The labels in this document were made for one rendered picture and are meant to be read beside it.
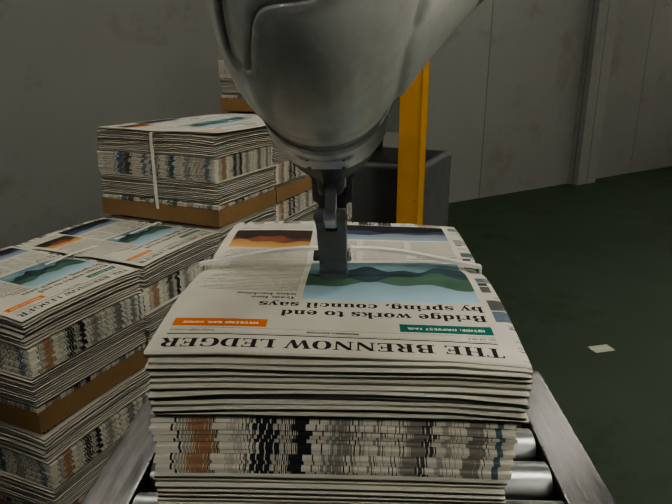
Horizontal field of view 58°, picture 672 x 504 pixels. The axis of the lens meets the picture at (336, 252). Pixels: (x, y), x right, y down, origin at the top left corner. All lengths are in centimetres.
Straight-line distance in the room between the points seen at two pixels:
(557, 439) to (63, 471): 88
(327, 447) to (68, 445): 84
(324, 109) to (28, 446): 105
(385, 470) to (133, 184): 129
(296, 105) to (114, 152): 140
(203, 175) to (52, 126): 251
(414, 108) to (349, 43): 216
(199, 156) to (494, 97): 448
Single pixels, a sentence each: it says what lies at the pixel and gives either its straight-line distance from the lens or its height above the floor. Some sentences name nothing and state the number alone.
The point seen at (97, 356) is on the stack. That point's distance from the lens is 127.
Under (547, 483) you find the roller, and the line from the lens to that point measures 74.
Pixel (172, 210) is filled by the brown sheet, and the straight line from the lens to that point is 160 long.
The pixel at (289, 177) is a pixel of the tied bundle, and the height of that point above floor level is 90.
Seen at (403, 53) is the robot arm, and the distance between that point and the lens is 31.
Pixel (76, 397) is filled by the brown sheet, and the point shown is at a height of 63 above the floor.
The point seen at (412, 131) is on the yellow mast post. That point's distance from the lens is 244.
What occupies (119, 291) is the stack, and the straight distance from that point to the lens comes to 128.
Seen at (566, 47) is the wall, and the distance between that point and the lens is 648.
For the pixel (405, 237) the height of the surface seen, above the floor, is 103.
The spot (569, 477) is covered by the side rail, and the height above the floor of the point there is 80.
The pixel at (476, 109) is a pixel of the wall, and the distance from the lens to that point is 562.
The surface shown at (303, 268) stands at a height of 103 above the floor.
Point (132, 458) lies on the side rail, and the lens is 76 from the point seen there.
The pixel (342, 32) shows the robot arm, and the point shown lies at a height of 124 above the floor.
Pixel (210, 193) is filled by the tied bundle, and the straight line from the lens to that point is 153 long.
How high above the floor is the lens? 123
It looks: 18 degrees down
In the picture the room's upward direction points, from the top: straight up
